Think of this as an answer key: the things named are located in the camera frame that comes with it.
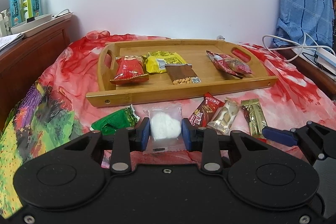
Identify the gold wafer bar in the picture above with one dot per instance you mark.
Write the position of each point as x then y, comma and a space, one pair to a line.
254, 116

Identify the clear white marshmallow packet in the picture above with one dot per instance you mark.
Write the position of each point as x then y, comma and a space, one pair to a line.
165, 128

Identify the green snack packet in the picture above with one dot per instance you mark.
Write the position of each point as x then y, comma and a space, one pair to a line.
111, 123

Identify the clear beige nougat packet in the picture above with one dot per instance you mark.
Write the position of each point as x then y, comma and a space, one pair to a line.
224, 119

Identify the dark red chocolate bar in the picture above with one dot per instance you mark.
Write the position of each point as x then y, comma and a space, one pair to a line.
205, 111

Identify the papers on cabinet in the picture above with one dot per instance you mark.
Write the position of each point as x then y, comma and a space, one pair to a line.
9, 41

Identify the brown wooden cabinet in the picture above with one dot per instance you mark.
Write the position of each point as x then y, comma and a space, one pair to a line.
24, 63

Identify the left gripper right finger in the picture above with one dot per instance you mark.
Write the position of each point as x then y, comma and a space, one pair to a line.
204, 140

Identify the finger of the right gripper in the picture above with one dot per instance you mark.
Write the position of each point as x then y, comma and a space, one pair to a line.
284, 137

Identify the brown almond chocolate packet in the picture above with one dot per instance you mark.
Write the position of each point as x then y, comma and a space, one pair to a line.
182, 74

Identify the small white bottle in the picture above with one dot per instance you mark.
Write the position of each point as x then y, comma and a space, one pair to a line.
4, 24

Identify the pink patterned cake packet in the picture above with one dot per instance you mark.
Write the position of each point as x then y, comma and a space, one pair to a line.
238, 66

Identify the red peanut snack bag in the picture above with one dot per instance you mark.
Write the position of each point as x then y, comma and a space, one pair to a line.
129, 70

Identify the green spray bottle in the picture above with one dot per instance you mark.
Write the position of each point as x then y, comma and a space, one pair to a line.
27, 9

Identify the yellow snack bag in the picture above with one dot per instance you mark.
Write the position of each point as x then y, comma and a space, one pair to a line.
155, 62

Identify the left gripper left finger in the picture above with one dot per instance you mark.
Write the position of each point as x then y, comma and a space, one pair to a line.
124, 142

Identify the long red stick packet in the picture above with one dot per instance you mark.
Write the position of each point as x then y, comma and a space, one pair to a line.
221, 65

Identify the teal spray bottle left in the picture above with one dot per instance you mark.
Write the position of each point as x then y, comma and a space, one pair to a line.
15, 11

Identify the white power strip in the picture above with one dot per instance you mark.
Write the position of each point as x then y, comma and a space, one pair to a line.
61, 16

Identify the blue checked cloth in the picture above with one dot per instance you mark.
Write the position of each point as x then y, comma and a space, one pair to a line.
313, 17

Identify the wooden serving tray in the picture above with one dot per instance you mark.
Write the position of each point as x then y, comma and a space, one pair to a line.
160, 88

